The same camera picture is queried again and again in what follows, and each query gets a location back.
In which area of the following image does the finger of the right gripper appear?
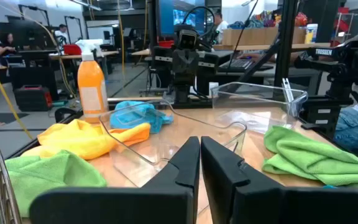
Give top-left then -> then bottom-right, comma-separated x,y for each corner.
172,51 -> 186,85
185,51 -> 198,85

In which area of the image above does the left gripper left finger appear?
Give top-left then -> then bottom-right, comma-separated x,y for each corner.
29,136 -> 201,224

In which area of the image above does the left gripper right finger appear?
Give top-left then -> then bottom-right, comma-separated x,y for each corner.
200,136 -> 358,224

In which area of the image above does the green microfiber towel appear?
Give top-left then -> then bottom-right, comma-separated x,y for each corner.
262,126 -> 358,189
0,149 -> 108,222

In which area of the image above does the orange microfiber towel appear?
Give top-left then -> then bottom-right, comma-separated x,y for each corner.
109,123 -> 152,147
20,119 -> 113,161

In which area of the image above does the black keyboard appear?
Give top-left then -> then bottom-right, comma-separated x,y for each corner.
218,58 -> 255,71

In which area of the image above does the blue computer monitor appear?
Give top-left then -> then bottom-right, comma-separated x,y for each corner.
157,0 -> 206,37

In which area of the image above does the person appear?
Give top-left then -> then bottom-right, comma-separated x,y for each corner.
0,32 -> 17,58
333,104 -> 358,162
213,11 -> 229,44
54,24 -> 70,41

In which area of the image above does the clear plastic bin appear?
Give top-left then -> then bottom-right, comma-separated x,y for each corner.
210,82 -> 309,131
99,98 -> 248,187

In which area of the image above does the orange spray bottle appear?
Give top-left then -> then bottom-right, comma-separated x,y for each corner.
75,39 -> 110,124

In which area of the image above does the brown cardboard box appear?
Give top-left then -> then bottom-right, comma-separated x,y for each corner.
222,27 -> 307,46

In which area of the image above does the red plastic bin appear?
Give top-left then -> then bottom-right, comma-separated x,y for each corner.
63,44 -> 82,56

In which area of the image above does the black tool case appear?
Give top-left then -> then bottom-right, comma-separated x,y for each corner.
13,84 -> 53,112

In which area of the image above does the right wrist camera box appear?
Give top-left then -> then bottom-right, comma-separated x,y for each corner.
177,29 -> 199,50

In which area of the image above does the black camera cable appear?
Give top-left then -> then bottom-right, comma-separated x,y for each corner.
181,6 -> 216,38

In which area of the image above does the black frame post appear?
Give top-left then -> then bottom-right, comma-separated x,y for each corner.
273,0 -> 298,88

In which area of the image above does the black wire basket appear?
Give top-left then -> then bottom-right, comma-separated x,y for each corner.
0,146 -> 23,224

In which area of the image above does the yellow cable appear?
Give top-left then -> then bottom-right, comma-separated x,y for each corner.
0,46 -> 34,141

